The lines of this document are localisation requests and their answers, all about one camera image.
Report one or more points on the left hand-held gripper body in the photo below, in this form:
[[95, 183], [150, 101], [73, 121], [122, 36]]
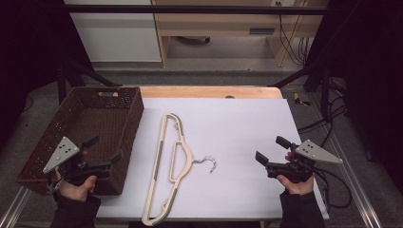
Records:
[[71, 167]]

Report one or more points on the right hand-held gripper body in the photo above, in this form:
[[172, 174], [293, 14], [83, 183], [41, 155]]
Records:
[[294, 171]]

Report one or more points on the brown woven basket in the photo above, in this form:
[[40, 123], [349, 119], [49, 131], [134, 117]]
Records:
[[95, 120]]

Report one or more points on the cream plastic clothes hanger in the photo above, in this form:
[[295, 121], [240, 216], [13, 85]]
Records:
[[149, 215], [189, 156], [162, 133]]

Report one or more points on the person's right hand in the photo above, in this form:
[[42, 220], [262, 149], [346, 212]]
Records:
[[299, 188]]

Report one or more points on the person's left hand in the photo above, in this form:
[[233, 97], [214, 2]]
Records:
[[77, 191]]

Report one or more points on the white table sheet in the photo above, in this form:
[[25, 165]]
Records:
[[237, 133]]

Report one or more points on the yellow and black floor item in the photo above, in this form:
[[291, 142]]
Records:
[[297, 99]]

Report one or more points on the white cabinet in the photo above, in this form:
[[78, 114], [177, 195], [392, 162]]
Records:
[[117, 38]]

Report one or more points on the black curtain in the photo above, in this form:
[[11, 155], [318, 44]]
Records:
[[31, 47], [374, 79]]

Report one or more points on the light wooden desk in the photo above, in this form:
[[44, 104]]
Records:
[[221, 22]]

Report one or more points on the aluminium rail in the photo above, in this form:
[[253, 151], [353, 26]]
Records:
[[12, 209], [351, 177]]

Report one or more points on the black frame strut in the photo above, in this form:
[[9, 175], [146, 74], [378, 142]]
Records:
[[324, 91], [79, 74]]

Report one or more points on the black horizontal frame bar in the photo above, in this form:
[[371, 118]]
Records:
[[190, 9]]

